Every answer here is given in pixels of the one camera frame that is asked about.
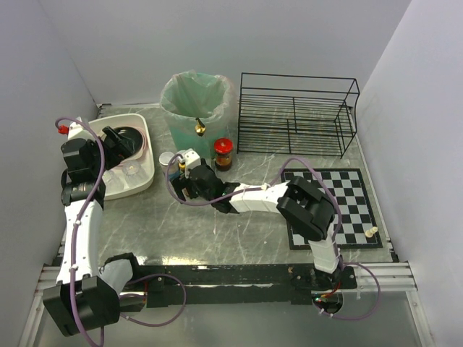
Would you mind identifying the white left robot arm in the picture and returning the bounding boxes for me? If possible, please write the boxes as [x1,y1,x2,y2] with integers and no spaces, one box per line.
[43,127,143,336]

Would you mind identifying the beige bowl with handles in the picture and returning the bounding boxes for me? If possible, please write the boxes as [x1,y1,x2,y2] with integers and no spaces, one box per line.
[117,145,145,167]

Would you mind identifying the glass oil bottle gold spout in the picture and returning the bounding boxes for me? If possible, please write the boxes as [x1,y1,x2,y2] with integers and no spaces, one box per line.
[194,116,213,163]

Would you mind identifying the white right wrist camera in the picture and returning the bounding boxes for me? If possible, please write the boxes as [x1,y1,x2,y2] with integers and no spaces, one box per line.
[177,148,201,178]

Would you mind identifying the pink plate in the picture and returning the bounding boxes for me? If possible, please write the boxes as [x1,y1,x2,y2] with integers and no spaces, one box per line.
[116,127,148,154]

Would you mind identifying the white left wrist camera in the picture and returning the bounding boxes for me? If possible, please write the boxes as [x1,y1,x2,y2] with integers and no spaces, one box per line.
[55,116,91,140]

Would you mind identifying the green bin with pink bag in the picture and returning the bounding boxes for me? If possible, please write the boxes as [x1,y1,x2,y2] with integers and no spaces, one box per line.
[159,70,238,157]

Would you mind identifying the brown sauce bottle yellow cap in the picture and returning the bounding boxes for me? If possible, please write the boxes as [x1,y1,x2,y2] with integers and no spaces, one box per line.
[178,163,190,198]

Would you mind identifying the black white chessboard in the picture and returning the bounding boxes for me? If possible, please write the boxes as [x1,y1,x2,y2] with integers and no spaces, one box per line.
[281,168,383,250]

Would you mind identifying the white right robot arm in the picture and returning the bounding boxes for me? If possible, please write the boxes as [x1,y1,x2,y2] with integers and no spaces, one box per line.
[166,161,345,287]

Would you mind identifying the white plastic wash basin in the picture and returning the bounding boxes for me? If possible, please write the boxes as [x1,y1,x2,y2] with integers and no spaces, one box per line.
[90,113,155,201]

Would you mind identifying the black small plate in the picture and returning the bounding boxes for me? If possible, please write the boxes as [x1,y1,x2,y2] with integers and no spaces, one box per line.
[103,127,143,159]

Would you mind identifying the clear wine glass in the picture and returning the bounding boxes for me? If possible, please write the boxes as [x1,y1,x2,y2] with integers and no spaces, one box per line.
[103,170,124,194]
[122,161,148,187]

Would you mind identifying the black wire dish rack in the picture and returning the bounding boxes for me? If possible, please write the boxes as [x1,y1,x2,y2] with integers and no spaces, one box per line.
[237,72,360,158]

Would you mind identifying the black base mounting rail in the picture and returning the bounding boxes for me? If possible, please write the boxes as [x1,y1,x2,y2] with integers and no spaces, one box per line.
[123,263,357,308]

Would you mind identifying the red lid sauce jar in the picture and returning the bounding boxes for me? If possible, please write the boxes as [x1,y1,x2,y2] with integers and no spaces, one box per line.
[213,137,234,171]

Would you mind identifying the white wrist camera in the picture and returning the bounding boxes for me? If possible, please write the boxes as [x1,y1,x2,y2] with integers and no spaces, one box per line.
[55,116,91,140]
[177,148,201,178]

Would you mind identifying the white chess piece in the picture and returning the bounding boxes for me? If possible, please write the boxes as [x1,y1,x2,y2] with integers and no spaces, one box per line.
[365,226,378,238]

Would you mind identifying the white jar blue label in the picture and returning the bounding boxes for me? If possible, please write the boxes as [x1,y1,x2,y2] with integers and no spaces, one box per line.
[158,152,174,172]

